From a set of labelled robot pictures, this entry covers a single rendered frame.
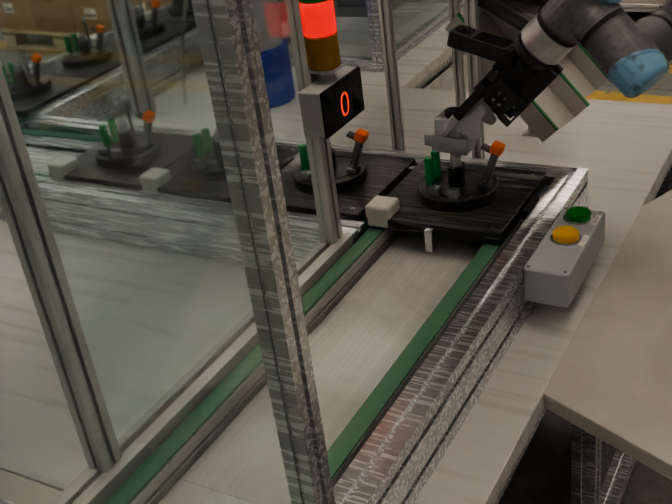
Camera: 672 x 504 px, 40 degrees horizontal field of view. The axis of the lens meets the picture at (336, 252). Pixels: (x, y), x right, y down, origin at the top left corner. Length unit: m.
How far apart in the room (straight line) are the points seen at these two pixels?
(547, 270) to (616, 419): 0.25
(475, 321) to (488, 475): 0.22
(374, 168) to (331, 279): 0.36
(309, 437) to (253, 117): 0.30
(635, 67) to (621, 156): 0.65
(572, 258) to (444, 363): 0.32
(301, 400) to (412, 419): 0.37
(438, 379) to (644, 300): 0.45
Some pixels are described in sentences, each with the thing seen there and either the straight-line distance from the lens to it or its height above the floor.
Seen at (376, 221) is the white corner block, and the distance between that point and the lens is 1.59.
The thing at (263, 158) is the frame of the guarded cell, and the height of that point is 1.43.
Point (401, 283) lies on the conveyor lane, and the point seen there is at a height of 0.92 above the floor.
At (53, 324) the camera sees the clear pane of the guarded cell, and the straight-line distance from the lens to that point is 0.57.
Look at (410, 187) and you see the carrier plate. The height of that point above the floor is 0.97.
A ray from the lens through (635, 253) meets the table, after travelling 1.67.
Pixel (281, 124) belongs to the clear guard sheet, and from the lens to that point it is 1.38.
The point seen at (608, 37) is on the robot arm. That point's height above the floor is 1.27.
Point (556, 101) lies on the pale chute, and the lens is 1.87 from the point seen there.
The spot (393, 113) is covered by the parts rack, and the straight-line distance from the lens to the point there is 1.86.
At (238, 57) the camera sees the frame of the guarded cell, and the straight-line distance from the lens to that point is 0.66.
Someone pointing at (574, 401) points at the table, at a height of 0.86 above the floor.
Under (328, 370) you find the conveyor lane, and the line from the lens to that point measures 1.32.
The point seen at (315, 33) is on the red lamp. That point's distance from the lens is 1.38.
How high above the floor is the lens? 1.70
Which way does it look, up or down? 29 degrees down
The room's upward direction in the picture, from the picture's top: 8 degrees counter-clockwise
